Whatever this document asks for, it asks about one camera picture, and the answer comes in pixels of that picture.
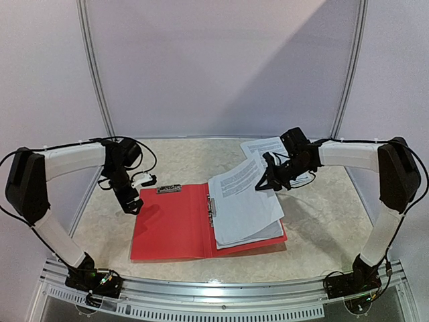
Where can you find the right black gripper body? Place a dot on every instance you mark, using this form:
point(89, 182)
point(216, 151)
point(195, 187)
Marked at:
point(277, 172)

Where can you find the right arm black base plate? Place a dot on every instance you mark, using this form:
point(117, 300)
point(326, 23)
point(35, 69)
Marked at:
point(338, 284)

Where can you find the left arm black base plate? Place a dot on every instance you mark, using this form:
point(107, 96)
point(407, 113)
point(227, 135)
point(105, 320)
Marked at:
point(102, 282)

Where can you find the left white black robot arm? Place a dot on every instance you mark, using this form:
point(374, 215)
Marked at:
point(31, 170)

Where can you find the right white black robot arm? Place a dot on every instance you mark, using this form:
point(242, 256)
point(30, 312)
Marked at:
point(394, 162)

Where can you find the printed paper sheet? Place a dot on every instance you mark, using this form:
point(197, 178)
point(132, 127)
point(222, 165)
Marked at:
point(234, 192)
point(273, 230)
point(233, 227)

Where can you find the red file folder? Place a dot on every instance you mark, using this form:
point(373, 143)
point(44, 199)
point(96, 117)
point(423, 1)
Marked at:
point(177, 226)

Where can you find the metal clip top of folder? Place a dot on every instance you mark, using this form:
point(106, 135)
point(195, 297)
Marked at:
point(173, 188)

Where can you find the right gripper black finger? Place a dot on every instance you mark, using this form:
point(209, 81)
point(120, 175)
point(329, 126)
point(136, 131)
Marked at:
point(267, 181)
point(277, 186)

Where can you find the aluminium frame post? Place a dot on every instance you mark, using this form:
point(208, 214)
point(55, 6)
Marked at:
point(351, 67)
point(91, 58)

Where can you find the left aluminium frame post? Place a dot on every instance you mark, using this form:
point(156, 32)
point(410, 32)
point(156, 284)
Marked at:
point(91, 58)

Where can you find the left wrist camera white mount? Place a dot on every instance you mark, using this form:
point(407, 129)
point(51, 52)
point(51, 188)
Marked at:
point(143, 179)

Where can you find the aluminium front rail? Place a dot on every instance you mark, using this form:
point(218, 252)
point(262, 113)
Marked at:
point(161, 300)

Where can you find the metal clip folder spine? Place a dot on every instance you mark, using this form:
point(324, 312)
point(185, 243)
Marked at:
point(212, 212)

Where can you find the stack of printed papers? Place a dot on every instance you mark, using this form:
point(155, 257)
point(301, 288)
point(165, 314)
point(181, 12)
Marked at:
point(275, 147)

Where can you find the right aluminium frame post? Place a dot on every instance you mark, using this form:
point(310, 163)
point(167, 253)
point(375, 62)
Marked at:
point(351, 67)

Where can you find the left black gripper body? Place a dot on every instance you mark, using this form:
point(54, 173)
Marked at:
point(123, 197)

